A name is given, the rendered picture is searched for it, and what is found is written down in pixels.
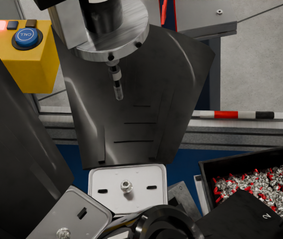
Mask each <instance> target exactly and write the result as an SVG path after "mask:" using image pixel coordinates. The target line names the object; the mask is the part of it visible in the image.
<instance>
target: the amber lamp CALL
mask: <svg viewBox="0 0 283 239"><path fill-rule="evenodd" d="M36 24H37V20H36V19H27V22H26V25H25V27H26V28H36Z"/></svg>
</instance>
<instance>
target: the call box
mask: <svg viewBox="0 0 283 239"><path fill-rule="evenodd" d="M0 21H5V22H6V24H5V27H4V29H3V30H0V59H1V61H2V62H3V63H4V65H5V66H6V68H7V70H8V71H9V73H10V74H11V76H12V77H13V79H14V80H15V82H16V83H17V85H18V86H19V88H20V89H21V91H22V92H23V93H48V94H50V93H52V91H53V87H54V83H55V79H56V75H57V71H58V67H59V64H60V62H59V57H58V53H57V49H56V45H55V40H54V36H53V32H52V28H51V25H52V23H51V20H37V24H36V31H37V33H38V41H37V42H36V43H35V44H33V45H32V46H28V47H20V46H18V45H17V43H16V41H15V34H16V33H17V32H18V31H19V29H20V28H25V25H26V22H27V20H0ZM9 21H18V22H19V24H18V27H17V30H7V25H8V22H9Z"/></svg>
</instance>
